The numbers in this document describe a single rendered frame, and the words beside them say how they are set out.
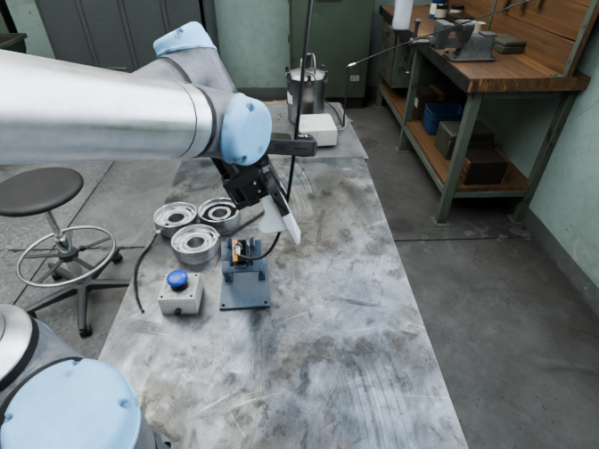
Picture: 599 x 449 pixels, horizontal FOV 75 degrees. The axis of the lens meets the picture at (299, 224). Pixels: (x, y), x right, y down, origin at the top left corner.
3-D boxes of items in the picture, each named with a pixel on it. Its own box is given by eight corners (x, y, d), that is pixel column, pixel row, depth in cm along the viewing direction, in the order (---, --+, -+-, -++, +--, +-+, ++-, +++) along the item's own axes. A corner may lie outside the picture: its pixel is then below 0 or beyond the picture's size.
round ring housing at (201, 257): (187, 273, 86) (184, 260, 83) (167, 249, 92) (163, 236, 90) (228, 253, 91) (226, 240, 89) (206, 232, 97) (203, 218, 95)
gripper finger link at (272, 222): (273, 257, 65) (250, 207, 66) (305, 240, 64) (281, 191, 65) (269, 257, 61) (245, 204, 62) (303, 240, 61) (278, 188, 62)
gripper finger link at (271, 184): (283, 219, 65) (261, 174, 66) (292, 215, 65) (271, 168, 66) (278, 216, 60) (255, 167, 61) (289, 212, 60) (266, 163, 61)
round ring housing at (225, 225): (234, 207, 106) (233, 193, 104) (246, 228, 99) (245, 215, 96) (196, 216, 103) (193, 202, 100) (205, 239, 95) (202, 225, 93)
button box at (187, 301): (169, 289, 82) (164, 272, 79) (203, 288, 82) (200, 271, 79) (160, 319, 76) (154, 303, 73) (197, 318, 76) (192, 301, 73)
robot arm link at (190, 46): (135, 51, 53) (179, 28, 58) (181, 123, 59) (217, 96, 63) (165, 34, 48) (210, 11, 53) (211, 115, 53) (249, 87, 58)
